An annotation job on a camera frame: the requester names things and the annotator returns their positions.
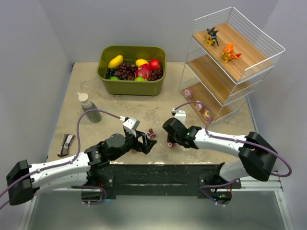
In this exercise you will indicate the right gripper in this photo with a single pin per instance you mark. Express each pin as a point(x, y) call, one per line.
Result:
point(173, 138)

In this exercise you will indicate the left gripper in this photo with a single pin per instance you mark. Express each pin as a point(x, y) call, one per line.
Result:
point(138, 143)

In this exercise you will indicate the pink red bear toy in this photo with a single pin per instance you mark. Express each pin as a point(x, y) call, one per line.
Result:
point(170, 144)

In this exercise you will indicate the pink toy white belly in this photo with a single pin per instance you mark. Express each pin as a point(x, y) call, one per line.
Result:
point(198, 106)

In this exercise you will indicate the pink toy green top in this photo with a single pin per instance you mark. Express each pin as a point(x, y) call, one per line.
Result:
point(207, 115)

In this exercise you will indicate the pink toy blue trim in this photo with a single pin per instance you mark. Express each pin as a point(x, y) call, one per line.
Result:
point(187, 93)

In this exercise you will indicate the orange fox toy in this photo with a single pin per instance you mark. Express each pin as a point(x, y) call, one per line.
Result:
point(228, 52)

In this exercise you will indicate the black cat toy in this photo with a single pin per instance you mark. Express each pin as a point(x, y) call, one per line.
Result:
point(211, 37)

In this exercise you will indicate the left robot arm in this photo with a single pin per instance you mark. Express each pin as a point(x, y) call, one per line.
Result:
point(24, 181)

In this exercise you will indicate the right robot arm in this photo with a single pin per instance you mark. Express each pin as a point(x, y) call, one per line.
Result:
point(252, 151)

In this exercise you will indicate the pink strawberry cake toy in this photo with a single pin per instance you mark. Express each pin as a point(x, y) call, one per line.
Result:
point(151, 134)

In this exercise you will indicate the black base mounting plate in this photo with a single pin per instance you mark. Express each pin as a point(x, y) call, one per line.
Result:
point(198, 180)

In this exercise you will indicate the grey bottle beige cap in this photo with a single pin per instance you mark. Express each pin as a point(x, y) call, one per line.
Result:
point(87, 104)

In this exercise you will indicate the green pear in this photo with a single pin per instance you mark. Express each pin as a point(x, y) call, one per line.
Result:
point(140, 79)

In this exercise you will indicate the pink dragon fruit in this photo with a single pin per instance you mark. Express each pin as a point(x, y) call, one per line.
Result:
point(144, 71)

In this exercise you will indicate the red apple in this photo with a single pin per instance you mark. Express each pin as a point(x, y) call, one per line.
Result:
point(155, 65)

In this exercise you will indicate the purple grape bunch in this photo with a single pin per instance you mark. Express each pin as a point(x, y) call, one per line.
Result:
point(126, 72)

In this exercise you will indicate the brown snack bar wrapper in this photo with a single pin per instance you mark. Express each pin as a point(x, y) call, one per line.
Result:
point(66, 143)

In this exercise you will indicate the yellow lemon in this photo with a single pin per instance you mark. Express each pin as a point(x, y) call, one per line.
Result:
point(141, 62)

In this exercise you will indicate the dark blue grape bunch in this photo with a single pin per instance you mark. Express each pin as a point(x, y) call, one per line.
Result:
point(110, 73)

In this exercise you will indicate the yellow mango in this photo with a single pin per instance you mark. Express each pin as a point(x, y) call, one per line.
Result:
point(115, 62)

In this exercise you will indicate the olive green plastic bin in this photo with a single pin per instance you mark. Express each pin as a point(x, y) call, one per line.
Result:
point(130, 55)

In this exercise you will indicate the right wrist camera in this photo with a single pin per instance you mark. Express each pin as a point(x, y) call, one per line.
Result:
point(179, 115)

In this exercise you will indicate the white wire wooden shelf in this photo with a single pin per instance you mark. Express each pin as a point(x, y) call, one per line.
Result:
point(222, 86)

